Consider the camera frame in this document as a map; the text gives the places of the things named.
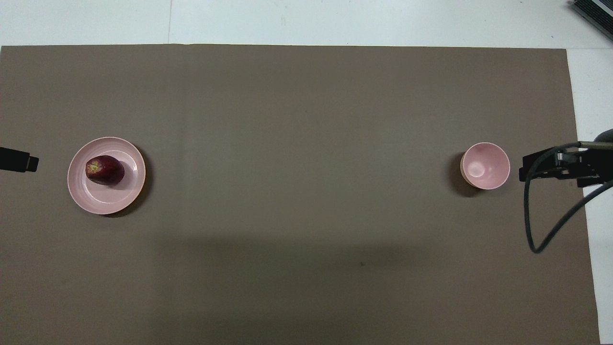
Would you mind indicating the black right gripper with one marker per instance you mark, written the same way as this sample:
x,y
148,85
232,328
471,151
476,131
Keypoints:
x,y
596,165

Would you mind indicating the dark red apple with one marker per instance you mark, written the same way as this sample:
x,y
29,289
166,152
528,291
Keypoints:
x,y
106,170

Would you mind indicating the pink bowl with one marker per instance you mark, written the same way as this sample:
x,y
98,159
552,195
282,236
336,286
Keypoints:
x,y
484,166

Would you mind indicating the pink plate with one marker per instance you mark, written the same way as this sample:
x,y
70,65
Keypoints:
x,y
107,196

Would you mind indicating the black ribbed device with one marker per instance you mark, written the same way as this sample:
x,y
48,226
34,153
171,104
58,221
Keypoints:
x,y
596,12

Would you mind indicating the brown table mat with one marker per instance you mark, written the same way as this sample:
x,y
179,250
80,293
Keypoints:
x,y
297,143

